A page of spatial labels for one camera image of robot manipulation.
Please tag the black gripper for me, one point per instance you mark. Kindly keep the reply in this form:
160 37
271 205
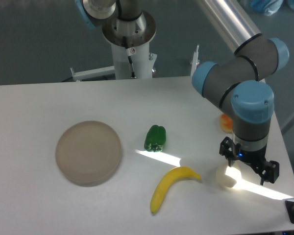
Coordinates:
251 153

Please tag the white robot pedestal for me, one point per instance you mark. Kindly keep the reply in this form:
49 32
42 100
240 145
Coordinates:
133 62

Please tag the yellow banana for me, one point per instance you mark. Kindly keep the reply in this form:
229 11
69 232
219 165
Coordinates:
171 177

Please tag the orange bread roll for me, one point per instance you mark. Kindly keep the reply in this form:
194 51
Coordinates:
225 123

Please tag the white pear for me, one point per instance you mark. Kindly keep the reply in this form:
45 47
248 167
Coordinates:
228 176

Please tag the white metal base frame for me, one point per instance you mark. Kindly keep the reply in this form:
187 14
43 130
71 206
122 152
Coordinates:
92 74

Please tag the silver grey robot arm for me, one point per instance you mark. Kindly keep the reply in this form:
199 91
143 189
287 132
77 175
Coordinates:
236 88

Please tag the grey table leg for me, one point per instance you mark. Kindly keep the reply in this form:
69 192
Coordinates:
287 124

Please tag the round beige plate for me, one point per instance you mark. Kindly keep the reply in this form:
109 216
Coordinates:
88 153

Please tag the green bell pepper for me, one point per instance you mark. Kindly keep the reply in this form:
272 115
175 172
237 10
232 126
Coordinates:
155 139

